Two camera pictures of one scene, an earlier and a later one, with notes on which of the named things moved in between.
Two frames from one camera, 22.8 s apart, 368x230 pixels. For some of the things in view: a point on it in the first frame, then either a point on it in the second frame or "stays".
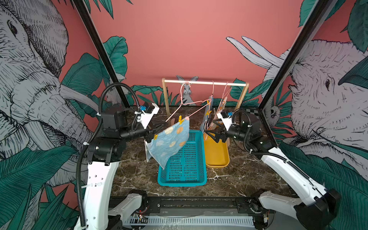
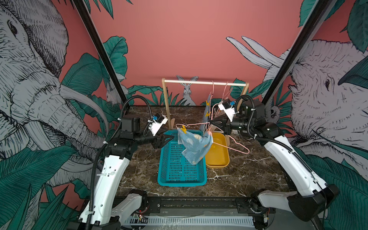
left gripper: [150, 133] to [159, 143]
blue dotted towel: [165, 147] to [195, 147]
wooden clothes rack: [246, 85] stays
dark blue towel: [208, 112] stays
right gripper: [219, 135] to [224, 122]
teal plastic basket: [188, 168] stays
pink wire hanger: [183, 104] to [222, 129]
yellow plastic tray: [217, 154] stays
